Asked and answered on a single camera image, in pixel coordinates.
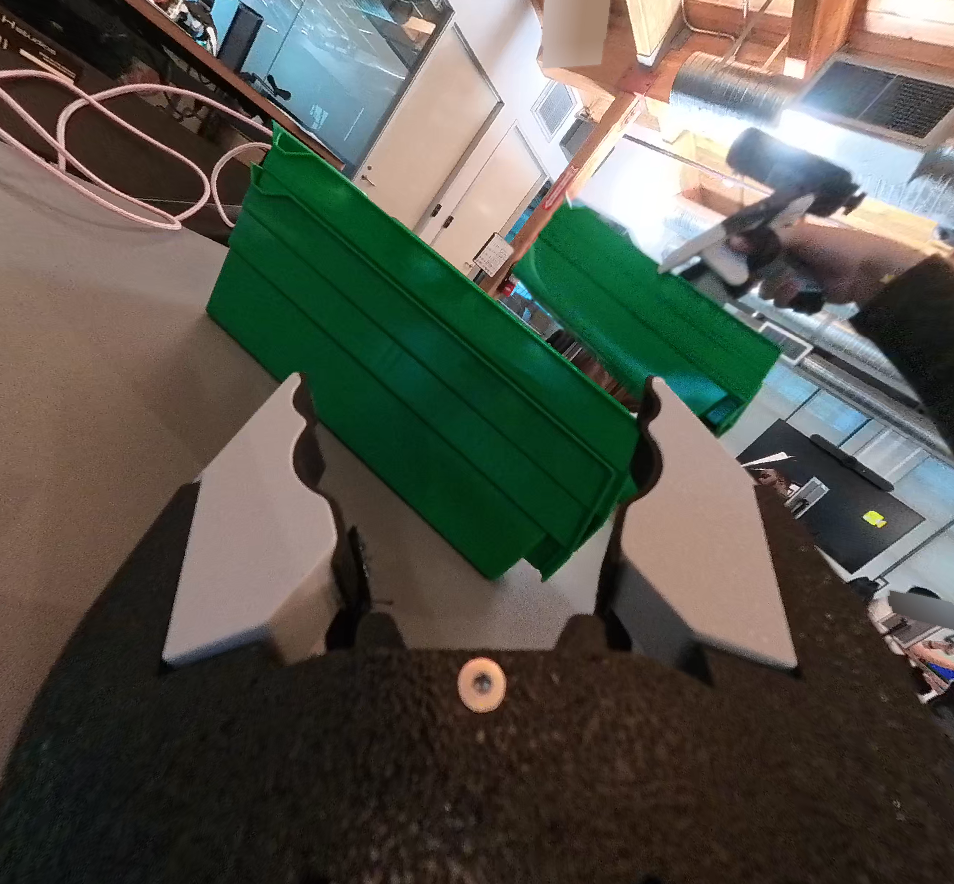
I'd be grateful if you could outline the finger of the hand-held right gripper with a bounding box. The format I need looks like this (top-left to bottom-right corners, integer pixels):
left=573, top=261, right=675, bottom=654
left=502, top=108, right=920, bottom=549
left=658, top=195, right=815, bottom=276

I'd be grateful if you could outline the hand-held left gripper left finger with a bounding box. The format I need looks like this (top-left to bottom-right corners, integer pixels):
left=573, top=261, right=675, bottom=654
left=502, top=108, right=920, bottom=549
left=161, top=372, right=372, bottom=669

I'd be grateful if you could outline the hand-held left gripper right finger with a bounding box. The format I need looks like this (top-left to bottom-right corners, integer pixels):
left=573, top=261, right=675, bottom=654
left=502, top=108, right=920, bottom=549
left=595, top=376, right=800, bottom=672

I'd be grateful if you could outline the green plastic bin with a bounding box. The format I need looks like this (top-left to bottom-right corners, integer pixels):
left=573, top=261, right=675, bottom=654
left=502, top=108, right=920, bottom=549
left=513, top=202, right=782, bottom=438
left=231, top=184, right=623, bottom=565
left=249, top=123, right=643, bottom=527
left=207, top=228, right=590, bottom=581

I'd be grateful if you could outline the person's right forearm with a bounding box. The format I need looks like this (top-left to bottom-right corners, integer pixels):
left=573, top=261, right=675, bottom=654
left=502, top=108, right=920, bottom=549
left=848, top=247, right=954, bottom=454

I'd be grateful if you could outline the ceiling air unit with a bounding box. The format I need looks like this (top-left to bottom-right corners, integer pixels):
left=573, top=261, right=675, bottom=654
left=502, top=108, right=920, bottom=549
left=792, top=52, right=954, bottom=149

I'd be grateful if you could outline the black table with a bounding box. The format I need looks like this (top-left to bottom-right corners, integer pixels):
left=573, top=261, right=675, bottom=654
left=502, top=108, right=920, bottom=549
left=736, top=418, right=927, bottom=578

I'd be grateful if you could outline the white door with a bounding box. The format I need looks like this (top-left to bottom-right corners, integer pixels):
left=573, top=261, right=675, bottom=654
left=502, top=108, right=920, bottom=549
left=350, top=26, right=505, bottom=225
left=416, top=123, right=550, bottom=268

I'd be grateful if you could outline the black monitor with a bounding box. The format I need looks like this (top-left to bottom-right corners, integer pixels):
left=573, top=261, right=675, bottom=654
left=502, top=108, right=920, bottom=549
left=216, top=1, right=263, bottom=74

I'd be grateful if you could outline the silver flexible duct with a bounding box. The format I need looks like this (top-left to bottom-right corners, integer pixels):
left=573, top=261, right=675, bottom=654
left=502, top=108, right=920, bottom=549
left=669, top=52, right=793, bottom=119

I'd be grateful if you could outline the wall vent grille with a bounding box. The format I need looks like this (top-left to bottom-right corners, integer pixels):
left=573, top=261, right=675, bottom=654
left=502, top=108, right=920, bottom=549
left=531, top=78, right=581, bottom=142

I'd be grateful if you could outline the small wall whiteboard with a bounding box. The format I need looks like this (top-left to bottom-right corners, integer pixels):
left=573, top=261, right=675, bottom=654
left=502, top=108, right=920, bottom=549
left=476, top=233, right=517, bottom=276

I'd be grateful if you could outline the pink cable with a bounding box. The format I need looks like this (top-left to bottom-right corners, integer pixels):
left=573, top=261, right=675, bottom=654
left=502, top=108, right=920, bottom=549
left=0, top=68, right=274, bottom=231

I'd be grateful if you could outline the glass wall panel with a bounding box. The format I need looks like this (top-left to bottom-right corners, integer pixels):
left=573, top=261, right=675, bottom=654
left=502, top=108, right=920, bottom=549
left=238, top=0, right=456, bottom=170

